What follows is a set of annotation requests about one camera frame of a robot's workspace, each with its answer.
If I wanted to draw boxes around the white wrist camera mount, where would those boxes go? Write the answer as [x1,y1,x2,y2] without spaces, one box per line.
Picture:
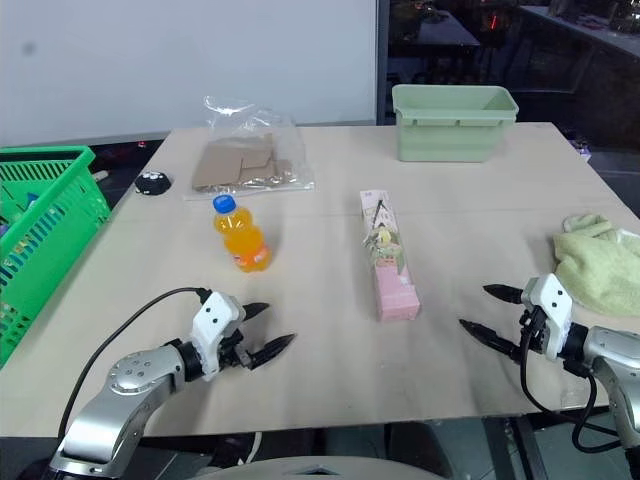
[521,273,574,361]
[191,291,247,378]

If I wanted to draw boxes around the dark background table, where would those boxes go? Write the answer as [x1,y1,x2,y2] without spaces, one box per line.
[388,7,481,49]

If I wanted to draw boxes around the light green towel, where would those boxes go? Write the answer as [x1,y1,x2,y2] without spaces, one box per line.
[552,213,640,318]

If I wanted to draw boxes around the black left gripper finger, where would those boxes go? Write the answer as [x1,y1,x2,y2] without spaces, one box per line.
[247,333,297,371]
[241,302,271,324]

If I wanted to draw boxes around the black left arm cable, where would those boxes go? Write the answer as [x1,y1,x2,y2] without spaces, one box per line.
[57,287,208,441]

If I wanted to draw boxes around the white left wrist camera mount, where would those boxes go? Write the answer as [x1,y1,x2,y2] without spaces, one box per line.
[191,291,247,378]

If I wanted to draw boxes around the pink long illustrated box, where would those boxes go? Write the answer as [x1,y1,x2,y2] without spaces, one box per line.
[359,188,422,323]

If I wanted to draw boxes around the black round device white buttons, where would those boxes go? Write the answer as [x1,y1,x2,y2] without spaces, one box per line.
[134,171,173,196]

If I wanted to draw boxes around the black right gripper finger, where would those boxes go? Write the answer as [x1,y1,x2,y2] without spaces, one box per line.
[482,284,525,306]
[458,319,516,357]

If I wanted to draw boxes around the white whiteboard panel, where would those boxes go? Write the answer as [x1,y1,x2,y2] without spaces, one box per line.
[0,0,380,148]

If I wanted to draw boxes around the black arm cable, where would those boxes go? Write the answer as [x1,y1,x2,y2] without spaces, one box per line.
[57,287,208,441]
[519,312,620,454]

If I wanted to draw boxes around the orange soda bottle blue cap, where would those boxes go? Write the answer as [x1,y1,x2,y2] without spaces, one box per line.
[212,194,273,274]

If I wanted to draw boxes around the green plastic shopping basket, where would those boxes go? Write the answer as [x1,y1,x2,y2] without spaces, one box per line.
[0,145,112,370]

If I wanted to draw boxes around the clear bag with cardboard pieces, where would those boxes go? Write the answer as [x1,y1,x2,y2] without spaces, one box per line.
[185,94,316,197]

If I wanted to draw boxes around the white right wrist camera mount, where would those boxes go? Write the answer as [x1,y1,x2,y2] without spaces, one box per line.
[521,273,574,361]

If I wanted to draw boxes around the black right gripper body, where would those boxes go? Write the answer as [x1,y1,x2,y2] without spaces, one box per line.
[510,304,550,365]

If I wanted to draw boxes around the light green plastic bin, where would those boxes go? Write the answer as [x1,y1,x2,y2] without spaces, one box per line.
[391,84,520,164]

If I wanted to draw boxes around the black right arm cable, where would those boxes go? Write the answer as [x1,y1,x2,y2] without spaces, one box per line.
[519,312,620,454]

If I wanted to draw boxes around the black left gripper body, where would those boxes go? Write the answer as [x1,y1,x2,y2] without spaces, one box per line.
[217,319,252,370]

